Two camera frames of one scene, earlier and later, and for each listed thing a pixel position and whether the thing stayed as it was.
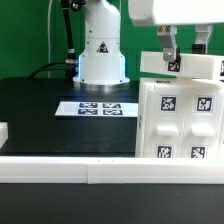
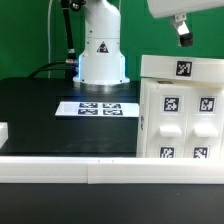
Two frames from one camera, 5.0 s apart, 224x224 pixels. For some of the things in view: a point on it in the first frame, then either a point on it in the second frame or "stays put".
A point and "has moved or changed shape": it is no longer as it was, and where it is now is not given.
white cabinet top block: (202, 66) has moved or changed shape
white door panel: (202, 123) stays put
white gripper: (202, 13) to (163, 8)
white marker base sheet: (97, 109) stays put
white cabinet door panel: (165, 114) stays put
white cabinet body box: (180, 117) stays put
